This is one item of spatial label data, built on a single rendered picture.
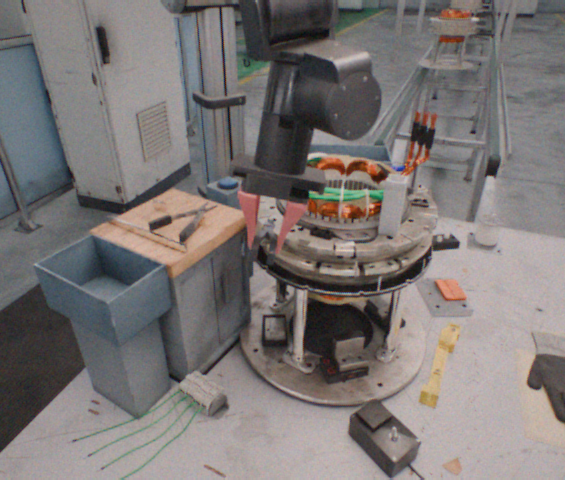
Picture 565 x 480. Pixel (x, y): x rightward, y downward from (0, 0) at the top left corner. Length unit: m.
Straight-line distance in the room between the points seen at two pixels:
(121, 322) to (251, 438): 0.30
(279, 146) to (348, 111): 0.09
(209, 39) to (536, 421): 0.99
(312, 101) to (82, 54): 2.52
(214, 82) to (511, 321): 0.86
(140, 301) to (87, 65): 2.29
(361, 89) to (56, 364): 1.91
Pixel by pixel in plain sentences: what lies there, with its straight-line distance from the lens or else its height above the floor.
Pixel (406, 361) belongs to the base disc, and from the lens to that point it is 0.91.
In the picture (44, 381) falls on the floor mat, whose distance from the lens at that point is 2.10.
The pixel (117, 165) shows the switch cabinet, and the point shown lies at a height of 0.37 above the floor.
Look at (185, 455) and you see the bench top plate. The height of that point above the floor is 0.78.
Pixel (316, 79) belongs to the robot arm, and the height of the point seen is 1.36.
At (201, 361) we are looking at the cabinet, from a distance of 0.87.
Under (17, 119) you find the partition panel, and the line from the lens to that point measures 3.14.
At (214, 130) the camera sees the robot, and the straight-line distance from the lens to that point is 1.13.
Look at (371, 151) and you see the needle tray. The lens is 1.15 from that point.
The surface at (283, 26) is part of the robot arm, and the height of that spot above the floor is 1.40.
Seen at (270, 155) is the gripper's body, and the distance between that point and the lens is 0.46.
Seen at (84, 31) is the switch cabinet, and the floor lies 1.12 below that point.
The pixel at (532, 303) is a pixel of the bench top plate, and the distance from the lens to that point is 1.19.
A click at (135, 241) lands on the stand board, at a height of 1.06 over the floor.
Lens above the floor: 1.45
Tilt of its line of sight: 33 degrees down
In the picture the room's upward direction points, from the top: straight up
